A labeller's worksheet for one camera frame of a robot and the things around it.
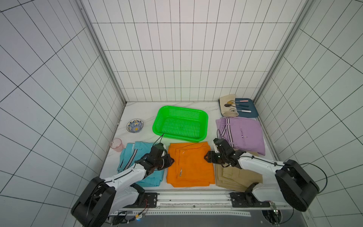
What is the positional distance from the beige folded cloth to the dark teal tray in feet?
0.09

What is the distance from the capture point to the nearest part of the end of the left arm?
2.08ft

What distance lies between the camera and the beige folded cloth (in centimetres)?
111

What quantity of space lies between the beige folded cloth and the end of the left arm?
0.61 m

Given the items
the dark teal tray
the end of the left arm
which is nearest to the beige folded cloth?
the dark teal tray

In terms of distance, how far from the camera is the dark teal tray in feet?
3.69
